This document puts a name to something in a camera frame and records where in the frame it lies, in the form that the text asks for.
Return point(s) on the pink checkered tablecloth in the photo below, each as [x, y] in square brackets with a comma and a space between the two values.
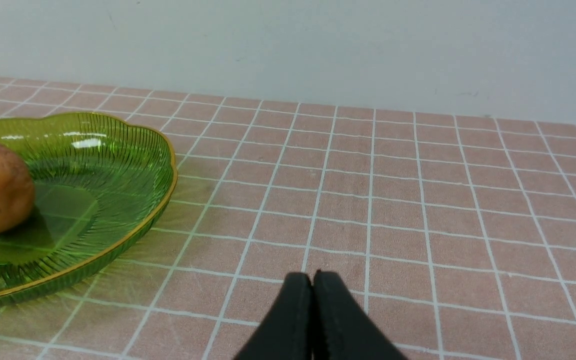
[457, 234]

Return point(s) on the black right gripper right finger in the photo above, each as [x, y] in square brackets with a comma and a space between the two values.
[342, 330]

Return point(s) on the green glass plate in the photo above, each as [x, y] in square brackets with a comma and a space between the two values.
[101, 183]

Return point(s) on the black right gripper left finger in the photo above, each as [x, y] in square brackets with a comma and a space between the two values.
[283, 334]

